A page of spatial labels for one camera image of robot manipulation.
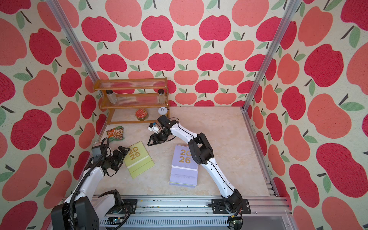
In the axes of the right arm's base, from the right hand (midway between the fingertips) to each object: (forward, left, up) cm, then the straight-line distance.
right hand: (151, 146), depth 95 cm
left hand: (-10, +12, +4) cm, 16 cm away
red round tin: (+26, +14, +2) cm, 30 cm away
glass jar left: (+25, +31, +20) cm, 45 cm away
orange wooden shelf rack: (+40, +24, +4) cm, 47 cm away
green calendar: (-10, +7, -2) cm, 12 cm away
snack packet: (+8, +29, -1) cm, 30 cm away
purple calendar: (-16, -24, +6) cm, 29 cm away
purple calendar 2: (-22, -28, +2) cm, 36 cm away
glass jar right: (+29, -4, +19) cm, 35 cm away
